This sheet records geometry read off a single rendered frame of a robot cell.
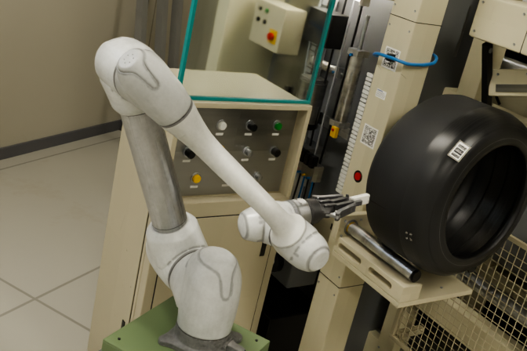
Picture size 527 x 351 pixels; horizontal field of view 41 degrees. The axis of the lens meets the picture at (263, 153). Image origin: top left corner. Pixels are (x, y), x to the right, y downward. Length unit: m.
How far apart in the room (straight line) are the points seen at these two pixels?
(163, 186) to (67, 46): 3.25
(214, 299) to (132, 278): 0.82
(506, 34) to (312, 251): 1.13
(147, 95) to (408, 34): 1.14
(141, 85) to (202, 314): 0.65
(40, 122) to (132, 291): 2.62
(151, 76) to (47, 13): 3.30
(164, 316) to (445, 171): 0.92
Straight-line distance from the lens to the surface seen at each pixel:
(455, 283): 2.67
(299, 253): 1.81
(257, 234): 1.92
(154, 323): 2.09
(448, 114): 2.27
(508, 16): 2.55
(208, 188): 2.55
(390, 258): 2.44
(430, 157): 2.17
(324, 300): 2.85
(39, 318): 3.39
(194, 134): 1.71
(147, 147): 1.85
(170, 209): 1.95
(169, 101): 1.63
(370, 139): 2.58
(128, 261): 2.69
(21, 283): 3.62
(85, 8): 5.12
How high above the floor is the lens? 1.92
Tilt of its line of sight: 19 degrees down
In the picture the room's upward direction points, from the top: 13 degrees clockwise
